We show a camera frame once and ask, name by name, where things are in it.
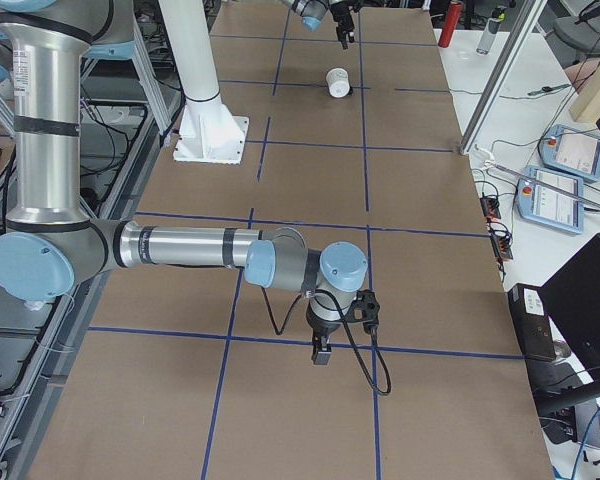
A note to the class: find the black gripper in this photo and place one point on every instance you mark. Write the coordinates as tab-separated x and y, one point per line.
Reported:
321	328
340	12

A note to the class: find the white smiley face mug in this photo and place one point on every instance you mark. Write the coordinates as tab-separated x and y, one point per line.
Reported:
338	83

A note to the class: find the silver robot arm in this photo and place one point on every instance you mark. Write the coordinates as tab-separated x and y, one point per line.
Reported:
312	13
50	245

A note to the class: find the red cylinder bottle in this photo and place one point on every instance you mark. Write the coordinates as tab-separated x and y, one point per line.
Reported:
451	20

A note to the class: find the clear water bottle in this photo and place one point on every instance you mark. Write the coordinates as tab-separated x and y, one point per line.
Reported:
491	29

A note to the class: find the thin metal rod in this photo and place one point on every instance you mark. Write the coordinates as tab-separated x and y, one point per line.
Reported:
534	181

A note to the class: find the near orange black usb hub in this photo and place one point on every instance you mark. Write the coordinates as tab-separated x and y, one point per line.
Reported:
501	245

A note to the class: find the orange black usb hub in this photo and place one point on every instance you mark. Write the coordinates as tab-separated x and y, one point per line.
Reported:
490	207
501	245

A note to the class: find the black box device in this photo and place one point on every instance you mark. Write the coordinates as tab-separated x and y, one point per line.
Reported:
531	323

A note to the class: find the far orange black usb hub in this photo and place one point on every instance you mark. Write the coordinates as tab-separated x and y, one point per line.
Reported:
490	207

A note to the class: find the near teach pendant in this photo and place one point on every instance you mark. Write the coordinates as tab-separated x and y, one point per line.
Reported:
547	207

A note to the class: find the teach pendant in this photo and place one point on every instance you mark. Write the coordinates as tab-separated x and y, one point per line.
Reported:
571	151
547	207

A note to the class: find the far teach pendant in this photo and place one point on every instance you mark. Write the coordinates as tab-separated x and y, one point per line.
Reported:
571	151

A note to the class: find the black laptop computer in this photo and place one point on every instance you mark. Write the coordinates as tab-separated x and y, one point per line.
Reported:
571	297

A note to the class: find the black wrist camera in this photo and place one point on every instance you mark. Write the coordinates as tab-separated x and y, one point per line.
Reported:
364	310

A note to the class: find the white camera mast pedestal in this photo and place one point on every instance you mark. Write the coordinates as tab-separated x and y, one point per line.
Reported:
208	132

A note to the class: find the aluminium frame post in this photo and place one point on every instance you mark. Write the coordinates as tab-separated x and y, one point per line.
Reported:
522	28

